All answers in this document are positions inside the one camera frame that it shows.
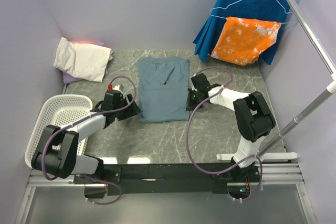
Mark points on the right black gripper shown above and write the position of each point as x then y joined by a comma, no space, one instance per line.
191,106

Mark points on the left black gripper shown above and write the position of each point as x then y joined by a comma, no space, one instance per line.
131,110

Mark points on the grey-blue t shirt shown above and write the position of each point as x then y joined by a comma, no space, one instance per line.
163,89

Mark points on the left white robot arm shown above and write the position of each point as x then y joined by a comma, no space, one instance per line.
56,152

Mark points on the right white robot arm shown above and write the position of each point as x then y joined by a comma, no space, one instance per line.
253,115

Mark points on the white folded t shirt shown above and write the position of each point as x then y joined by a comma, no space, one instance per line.
83,61

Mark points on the white plastic laundry basket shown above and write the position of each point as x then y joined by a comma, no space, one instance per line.
59,110

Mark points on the pink folded t shirt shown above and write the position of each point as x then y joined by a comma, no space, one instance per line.
89,42

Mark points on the orange white tie-dye cloth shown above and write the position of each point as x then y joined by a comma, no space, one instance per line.
242,40

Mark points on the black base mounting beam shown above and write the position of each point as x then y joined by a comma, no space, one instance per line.
175,178

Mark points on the blue pleated skirt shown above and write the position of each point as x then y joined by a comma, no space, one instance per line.
208,36

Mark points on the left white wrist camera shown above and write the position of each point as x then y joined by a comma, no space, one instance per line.
117,87

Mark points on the silver clothes rack frame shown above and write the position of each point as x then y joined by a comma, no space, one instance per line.
327,93

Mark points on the aluminium rail frame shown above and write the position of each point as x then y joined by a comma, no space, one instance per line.
273,174

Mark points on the light blue wire hanger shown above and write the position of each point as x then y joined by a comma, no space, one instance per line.
268,10

